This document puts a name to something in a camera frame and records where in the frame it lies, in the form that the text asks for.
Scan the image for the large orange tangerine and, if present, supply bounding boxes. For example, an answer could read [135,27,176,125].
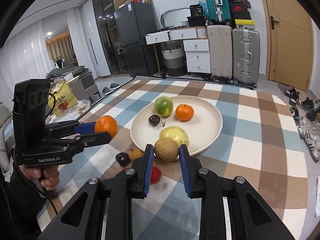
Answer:
[94,115,118,139]

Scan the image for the dark cherry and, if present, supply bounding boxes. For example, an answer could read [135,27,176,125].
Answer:
[116,152,131,167]
[148,114,161,127]

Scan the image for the small yellow-brown fruit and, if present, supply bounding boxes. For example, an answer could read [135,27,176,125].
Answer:
[129,148,144,161]

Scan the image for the red cherry tomato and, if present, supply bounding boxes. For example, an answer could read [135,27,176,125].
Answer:
[150,166,162,185]

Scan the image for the brown longan fruit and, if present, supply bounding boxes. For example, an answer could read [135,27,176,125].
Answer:
[154,138,179,162]

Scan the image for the small orange tangerine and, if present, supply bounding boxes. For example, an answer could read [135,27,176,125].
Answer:
[175,104,194,121]

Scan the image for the left hand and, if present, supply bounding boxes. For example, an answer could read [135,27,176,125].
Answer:
[20,165,60,191]

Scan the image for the yellow snack bag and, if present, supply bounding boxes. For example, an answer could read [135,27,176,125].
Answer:
[48,80,77,116]

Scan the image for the grey slippers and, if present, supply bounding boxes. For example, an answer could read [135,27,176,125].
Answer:
[103,83,120,95]

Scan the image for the checkered tablecloth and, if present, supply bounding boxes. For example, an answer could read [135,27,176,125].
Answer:
[38,79,308,239]

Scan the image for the green passion fruit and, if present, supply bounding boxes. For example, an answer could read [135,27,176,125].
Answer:
[153,96,174,117]

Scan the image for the yellow-green passion fruit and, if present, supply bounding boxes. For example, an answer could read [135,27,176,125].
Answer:
[159,126,190,146]

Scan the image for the cream round plate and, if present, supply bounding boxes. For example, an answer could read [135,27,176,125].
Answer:
[130,95,223,156]

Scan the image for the woven laundry basket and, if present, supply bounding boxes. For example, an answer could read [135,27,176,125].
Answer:
[162,45,187,77]

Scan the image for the black refrigerator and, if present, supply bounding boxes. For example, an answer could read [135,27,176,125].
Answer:
[114,2,158,76]

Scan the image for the white drawer cabinet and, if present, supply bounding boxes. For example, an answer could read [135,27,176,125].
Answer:
[145,27,211,74]

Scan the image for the black bag on cabinet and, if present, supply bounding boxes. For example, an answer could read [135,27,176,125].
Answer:
[187,4,206,27]

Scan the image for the beige suitcase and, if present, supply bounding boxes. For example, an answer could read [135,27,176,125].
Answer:
[207,25,233,79]

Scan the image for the silver suitcase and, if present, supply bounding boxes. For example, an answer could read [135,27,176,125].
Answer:
[232,28,260,88]

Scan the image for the teal suitcase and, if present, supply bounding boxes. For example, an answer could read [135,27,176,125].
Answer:
[206,0,232,26]

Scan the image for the yellow shoe box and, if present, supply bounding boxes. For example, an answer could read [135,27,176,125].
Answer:
[235,19,255,30]

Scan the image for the wooden door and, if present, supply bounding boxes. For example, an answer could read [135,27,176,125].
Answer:
[262,0,313,92]

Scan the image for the black shoe box stack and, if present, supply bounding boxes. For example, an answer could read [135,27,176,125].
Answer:
[229,0,251,20]

